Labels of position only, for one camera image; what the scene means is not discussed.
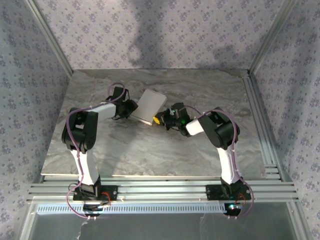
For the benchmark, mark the white paper box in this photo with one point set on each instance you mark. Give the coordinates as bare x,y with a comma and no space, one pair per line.
150,106

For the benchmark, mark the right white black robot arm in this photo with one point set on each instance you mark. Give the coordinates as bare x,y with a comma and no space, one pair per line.
227,160

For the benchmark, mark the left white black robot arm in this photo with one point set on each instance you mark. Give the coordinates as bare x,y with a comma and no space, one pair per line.
105,110

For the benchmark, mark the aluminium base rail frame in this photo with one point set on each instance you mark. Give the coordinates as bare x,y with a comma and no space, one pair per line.
162,190

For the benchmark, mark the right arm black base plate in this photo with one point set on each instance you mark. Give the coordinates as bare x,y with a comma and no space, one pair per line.
212,192

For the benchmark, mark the aluminium side rail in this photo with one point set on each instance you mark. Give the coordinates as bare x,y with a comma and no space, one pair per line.
255,100

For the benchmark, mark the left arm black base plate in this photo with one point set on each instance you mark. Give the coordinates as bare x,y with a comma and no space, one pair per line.
112,192

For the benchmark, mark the left aluminium corner post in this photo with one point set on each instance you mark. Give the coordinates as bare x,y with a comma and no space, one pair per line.
50,37

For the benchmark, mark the aluminium corner post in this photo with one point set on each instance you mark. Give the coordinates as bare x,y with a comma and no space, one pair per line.
272,35
50,37

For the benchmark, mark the right aluminium corner post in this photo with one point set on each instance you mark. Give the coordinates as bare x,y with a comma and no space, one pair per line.
272,35

